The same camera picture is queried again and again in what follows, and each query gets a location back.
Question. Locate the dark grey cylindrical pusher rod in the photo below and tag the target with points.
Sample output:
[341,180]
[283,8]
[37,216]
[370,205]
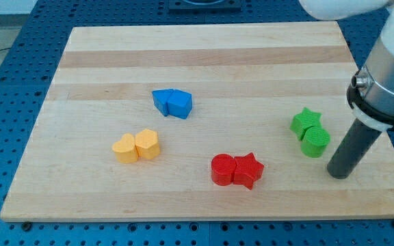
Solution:
[357,141]

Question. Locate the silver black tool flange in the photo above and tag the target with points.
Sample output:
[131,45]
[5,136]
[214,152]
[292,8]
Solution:
[371,91]

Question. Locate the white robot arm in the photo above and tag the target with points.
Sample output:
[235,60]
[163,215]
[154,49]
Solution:
[331,10]

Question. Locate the green circle block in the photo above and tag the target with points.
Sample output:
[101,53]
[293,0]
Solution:
[315,141]

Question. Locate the green star block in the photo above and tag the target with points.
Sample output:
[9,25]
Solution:
[304,120]

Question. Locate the red star block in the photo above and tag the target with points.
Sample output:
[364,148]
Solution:
[248,170]

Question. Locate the red circle block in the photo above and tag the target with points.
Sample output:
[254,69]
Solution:
[222,169]

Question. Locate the wooden board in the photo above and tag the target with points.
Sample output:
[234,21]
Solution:
[247,81]

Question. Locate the blue cube block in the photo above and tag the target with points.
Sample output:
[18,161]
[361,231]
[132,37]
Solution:
[180,104]

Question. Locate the blue triangle block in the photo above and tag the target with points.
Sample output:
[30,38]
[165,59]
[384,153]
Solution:
[160,98]

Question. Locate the yellow hexagon block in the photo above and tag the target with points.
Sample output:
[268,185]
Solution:
[147,144]

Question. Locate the yellow heart block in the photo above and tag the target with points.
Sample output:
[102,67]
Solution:
[125,149]

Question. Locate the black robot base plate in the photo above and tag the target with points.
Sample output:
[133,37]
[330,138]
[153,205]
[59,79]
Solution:
[205,6]

